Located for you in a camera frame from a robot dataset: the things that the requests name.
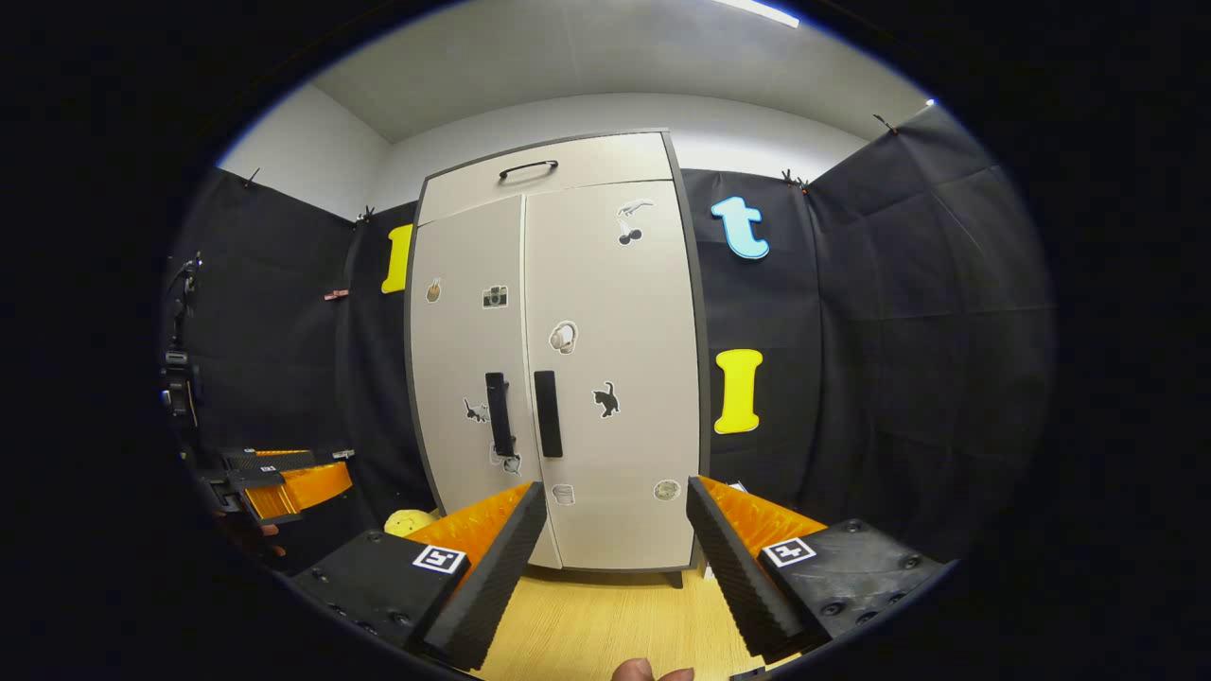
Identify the black backdrop cloth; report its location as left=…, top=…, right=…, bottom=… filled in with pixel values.
left=161, top=102, right=1056, bottom=578

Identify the yellow plush toy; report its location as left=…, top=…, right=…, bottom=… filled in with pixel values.
left=383, top=509, right=442, bottom=539

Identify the cabinet door with headphone sticker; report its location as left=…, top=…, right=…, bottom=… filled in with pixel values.
left=522, top=180, right=706, bottom=573

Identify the white cabinet drawer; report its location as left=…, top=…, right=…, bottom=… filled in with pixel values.
left=417, top=132, right=675, bottom=226

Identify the ceiling light panel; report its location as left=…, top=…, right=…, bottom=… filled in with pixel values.
left=710, top=0, right=801, bottom=29

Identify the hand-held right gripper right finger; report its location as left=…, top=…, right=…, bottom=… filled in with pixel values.
left=685, top=476, right=950, bottom=663

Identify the white and grey shoe cabinet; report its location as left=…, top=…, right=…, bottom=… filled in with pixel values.
left=405, top=129, right=712, bottom=589

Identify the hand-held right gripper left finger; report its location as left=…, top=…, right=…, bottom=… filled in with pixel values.
left=289, top=480, right=550, bottom=672

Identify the black door handle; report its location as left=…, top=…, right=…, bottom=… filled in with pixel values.
left=484, top=372, right=518, bottom=459
left=533, top=370, right=565, bottom=460

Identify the cabinet door with camera sticker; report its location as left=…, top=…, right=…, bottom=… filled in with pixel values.
left=409, top=195, right=564, bottom=568

